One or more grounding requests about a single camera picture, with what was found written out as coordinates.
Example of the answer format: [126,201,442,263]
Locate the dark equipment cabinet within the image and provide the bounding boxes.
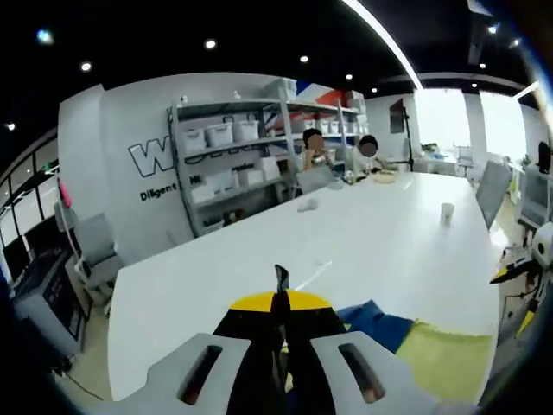
[12,254,92,355]

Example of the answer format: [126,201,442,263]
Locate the black monitor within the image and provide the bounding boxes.
[23,215,66,256]
[2,235,29,282]

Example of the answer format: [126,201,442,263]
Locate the white linear ceiling light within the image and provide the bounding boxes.
[340,0,419,84]

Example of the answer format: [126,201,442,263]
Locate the row of white storage boxes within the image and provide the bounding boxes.
[179,80,368,204]

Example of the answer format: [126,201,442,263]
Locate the grey metal shelving rack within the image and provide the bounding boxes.
[167,77,371,239]

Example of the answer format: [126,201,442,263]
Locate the grey office chair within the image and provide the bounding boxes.
[474,160,513,230]
[77,214,122,295]

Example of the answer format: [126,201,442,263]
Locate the black office chair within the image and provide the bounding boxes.
[537,141,553,176]

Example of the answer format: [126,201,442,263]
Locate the black panel on tripod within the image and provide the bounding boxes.
[388,98,418,172]

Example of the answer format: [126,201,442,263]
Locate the yellow blue grey garment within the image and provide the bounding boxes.
[270,264,494,415]

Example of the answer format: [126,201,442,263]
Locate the round ceiling lights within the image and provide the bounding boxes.
[3,23,522,133]

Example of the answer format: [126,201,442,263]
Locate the black floor cable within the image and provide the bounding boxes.
[51,362,107,403]

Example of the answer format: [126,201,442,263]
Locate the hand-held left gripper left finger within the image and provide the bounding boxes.
[144,291,281,415]

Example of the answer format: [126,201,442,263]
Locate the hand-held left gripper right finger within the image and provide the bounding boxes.
[283,290,419,415]

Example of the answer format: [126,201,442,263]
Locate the grey laptop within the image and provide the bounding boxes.
[296,166,336,195]

